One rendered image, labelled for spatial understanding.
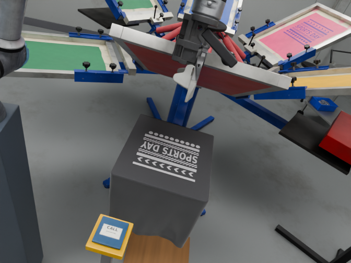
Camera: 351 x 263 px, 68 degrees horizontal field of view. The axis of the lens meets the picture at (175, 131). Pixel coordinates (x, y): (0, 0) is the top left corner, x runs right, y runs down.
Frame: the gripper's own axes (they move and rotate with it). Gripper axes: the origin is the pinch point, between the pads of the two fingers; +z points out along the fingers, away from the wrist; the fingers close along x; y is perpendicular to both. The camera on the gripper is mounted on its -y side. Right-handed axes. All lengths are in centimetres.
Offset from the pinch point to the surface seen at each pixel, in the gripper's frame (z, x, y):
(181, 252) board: 130, -79, -30
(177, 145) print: 39, -57, -3
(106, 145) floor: 107, -160, 60
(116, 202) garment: 67, -33, 18
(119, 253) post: 57, 3, 7
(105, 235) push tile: 54, 0, 14
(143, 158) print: 44, -41, 11
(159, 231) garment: 81, -39, -7
